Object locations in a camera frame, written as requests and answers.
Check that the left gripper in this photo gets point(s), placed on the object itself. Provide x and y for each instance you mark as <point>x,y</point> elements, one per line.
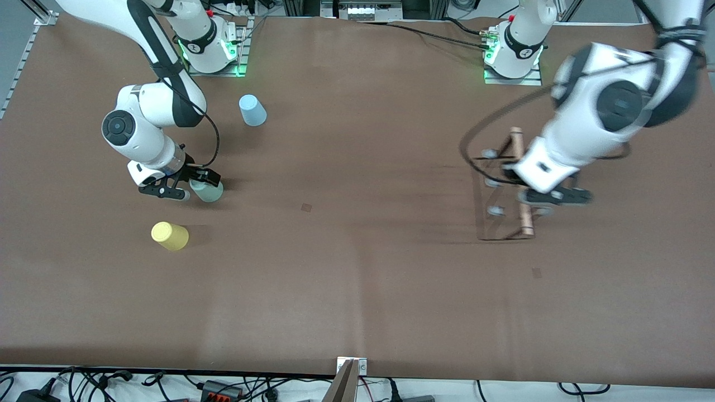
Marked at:
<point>511,175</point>

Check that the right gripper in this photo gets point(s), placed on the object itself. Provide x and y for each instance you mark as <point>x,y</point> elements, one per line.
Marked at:
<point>190,171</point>

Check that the green plastic cup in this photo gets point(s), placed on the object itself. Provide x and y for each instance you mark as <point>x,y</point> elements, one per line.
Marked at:
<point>209,192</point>

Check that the yellow plastic cup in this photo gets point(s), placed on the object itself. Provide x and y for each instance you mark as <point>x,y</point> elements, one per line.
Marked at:
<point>170,236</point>

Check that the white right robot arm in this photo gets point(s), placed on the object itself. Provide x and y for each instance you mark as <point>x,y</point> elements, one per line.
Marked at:
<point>139,111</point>

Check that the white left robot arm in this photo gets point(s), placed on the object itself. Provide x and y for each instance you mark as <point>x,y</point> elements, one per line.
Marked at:
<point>581,72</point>

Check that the blue plastic cup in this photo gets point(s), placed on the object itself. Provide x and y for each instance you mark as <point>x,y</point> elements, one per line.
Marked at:
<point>252,110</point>

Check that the white power strip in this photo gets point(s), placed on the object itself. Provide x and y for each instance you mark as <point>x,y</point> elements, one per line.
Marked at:
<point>240,6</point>

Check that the brown table cover sheet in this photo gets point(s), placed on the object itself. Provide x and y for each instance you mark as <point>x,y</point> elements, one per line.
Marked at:
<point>357,307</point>

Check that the red black connector block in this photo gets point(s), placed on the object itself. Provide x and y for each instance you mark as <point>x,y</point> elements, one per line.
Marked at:
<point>220,391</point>

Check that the grey electrical box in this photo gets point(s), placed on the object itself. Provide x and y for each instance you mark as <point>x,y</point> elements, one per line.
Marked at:
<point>363,11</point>

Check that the black plug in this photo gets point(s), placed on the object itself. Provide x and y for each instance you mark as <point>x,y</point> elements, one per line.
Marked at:
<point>394,393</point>

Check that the black power adapter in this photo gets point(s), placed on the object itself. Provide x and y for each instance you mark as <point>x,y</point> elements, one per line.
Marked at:
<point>36,396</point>

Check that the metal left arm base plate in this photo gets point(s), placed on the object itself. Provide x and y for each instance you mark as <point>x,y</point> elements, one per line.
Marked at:
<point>514,81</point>

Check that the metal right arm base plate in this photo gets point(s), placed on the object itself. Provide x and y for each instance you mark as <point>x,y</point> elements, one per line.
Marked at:
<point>244,61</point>

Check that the aluminium frame post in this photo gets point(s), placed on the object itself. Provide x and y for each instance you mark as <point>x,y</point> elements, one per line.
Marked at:
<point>567,8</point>

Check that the slotted aluminium rail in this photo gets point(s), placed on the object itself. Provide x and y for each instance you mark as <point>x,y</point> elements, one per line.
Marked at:
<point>23,62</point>

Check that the small metal bracket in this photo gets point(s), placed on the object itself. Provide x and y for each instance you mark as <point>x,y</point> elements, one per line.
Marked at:
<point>362,365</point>

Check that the brown wedge post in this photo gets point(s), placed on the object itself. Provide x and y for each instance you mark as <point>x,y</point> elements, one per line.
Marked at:
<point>343,388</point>

